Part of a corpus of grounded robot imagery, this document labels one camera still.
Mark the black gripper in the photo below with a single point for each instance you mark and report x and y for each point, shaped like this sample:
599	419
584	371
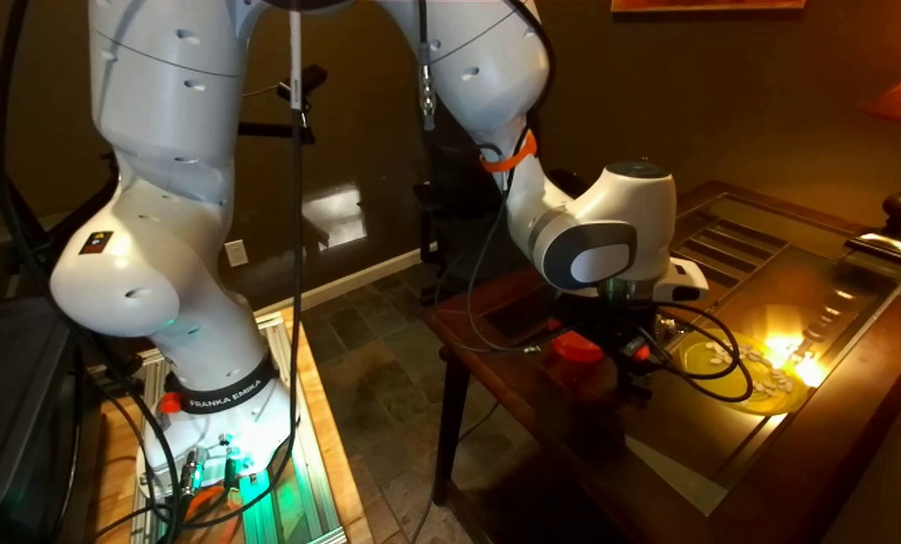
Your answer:
610	322

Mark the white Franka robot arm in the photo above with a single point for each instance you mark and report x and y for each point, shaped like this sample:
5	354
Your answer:
167	154

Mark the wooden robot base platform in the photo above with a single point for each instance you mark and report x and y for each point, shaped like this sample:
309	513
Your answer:
309	472

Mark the red plastic bowl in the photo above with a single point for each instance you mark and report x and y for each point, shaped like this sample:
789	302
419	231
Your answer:
574	349

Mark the yellow round plate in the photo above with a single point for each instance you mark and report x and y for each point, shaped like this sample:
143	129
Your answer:
714	377

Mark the wooden table with glass top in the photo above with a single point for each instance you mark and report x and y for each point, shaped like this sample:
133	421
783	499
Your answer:
844	426

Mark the turned wood lamp base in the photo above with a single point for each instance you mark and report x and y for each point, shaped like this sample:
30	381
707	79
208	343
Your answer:
898	216

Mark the black tripod stand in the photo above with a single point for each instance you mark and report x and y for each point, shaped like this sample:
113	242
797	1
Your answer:
289	95

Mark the black fabric case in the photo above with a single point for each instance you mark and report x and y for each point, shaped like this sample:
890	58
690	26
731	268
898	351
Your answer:
14	411

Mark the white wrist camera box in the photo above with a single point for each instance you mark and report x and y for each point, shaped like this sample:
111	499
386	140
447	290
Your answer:
683	281

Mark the orange framed wall picture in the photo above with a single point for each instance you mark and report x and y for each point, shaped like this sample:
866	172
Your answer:
707	3

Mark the white wall outlet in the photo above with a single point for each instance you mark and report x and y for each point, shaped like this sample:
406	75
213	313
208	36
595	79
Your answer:
238	252

